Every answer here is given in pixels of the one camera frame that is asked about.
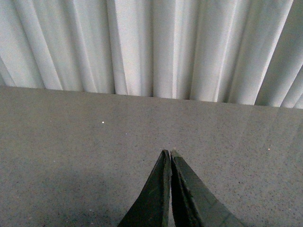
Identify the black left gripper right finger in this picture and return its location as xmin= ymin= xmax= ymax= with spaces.
xmin=170 ymin=150 xmax=244 ymax=227

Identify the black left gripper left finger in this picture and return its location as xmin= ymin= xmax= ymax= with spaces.
xmin=118 ymin=150 xmax=171 ymax=227

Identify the white pleated curtain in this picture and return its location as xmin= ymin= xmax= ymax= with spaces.
xmin=0 ymin=0 xmax=303 ymax=109

